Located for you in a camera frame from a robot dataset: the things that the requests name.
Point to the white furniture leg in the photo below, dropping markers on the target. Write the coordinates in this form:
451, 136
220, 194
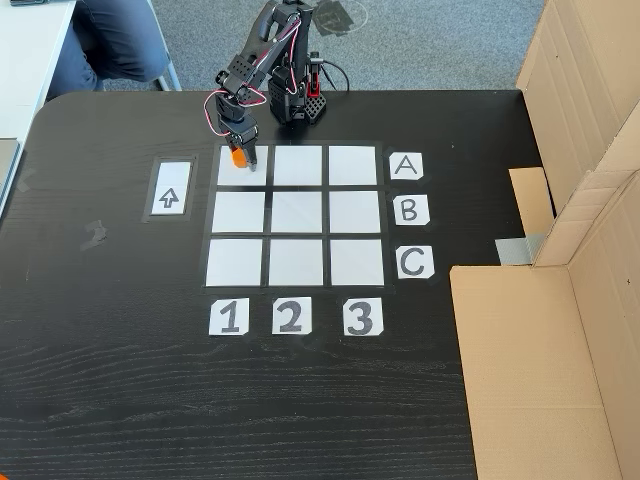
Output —
167, 60

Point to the white nine-square paper grid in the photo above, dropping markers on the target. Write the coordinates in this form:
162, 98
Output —
297, 212

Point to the clear tape scraps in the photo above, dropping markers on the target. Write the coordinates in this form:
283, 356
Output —
94, 235

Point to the round orange token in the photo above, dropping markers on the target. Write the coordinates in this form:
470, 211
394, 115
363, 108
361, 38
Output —
238, 159

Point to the paper sheet number 3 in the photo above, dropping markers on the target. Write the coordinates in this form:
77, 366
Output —
363, 317

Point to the white arrow paper sheet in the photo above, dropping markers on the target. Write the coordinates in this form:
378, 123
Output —
171, 187

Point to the paper sheet number 2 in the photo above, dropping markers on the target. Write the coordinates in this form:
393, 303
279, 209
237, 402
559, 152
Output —
291, 315

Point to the person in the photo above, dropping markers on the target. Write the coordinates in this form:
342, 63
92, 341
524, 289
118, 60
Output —
115, 45

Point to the brown cardboard wall panel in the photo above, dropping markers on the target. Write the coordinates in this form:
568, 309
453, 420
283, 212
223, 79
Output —
540, 375
585, 90

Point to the paper sheet letter C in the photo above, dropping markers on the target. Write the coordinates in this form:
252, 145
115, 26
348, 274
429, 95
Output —
415, 262

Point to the red black bar clamp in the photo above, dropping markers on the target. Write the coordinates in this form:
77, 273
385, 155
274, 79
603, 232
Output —
315, 75

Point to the paper sheet letter B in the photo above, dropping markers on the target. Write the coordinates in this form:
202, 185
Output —
411, 210

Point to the paper sheet letter A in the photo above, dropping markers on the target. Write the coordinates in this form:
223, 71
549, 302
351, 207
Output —
406, 166

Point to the white side table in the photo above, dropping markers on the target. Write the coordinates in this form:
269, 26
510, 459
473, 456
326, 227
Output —
30, 65

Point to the paper sheet number 1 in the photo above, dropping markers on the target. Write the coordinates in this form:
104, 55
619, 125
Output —
229, 317

